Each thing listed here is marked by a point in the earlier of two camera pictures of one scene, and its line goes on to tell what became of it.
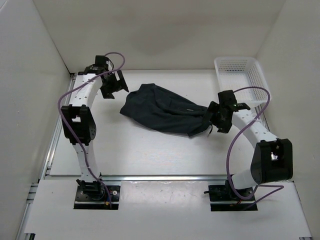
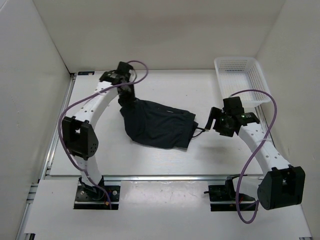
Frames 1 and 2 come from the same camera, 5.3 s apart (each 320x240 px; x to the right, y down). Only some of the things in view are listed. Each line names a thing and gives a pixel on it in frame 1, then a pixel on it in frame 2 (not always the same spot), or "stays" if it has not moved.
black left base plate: (96, 197) stays
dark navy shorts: (155, 107) to (155, 124)
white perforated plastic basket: (235, 73) stays
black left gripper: (119, 85) to (129, 101)
